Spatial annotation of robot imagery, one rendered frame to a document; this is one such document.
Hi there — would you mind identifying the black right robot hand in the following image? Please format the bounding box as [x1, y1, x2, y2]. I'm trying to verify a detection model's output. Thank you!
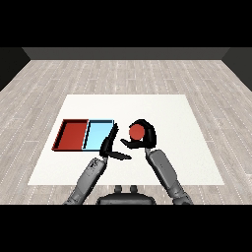
[120, 118, 158, 151]

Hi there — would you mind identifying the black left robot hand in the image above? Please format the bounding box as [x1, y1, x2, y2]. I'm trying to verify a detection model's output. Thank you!
[98, 122, 133, 161]

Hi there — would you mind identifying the light blue shallow open box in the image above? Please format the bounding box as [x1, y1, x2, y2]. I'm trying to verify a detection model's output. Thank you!
[81, 119, 115, 152]

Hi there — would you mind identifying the red shallow open box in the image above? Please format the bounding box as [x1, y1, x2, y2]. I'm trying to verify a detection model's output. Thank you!
[51, 118, 90, 153]

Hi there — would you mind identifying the dark grey robot body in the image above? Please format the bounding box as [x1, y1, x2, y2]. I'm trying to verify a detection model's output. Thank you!
[95, 185, 157, 206]

